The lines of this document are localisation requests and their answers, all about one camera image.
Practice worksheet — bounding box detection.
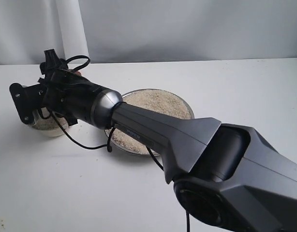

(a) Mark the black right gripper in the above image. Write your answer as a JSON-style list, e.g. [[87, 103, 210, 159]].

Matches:
[[9, 70, 123, 130]]

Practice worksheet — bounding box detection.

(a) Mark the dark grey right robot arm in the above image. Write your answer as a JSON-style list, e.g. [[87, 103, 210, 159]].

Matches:
[[9, 70, 297, 232]]

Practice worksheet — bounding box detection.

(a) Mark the small white ceramic bowl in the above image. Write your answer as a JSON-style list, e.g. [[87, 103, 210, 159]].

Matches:
[[28, 108, 64, 137]]

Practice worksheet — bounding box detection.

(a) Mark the round metal rice tray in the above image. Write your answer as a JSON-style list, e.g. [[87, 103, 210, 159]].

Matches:
[[111, 88, 194, 156]]

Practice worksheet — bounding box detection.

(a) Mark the white backdrop curtain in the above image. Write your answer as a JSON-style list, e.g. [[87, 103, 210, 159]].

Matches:
[[0, 0, 89, 65]]

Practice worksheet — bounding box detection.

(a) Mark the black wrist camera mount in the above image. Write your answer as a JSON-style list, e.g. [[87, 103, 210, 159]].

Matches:
[[40, 49, 68, 75]]

